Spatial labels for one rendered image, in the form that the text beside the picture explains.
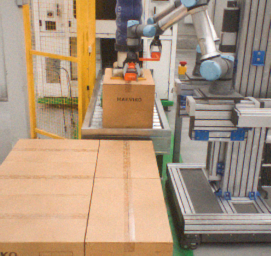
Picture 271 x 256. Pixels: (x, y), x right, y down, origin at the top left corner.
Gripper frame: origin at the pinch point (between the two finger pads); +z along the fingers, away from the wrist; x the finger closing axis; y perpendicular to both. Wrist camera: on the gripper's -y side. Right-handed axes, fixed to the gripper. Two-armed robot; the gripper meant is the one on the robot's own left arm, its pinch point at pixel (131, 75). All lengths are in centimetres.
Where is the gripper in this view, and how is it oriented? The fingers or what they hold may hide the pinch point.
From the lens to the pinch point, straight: 247.8
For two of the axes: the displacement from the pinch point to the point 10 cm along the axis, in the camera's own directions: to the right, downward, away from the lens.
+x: -10.0, -0.1, -0.6
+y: -0.5, -3.3, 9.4
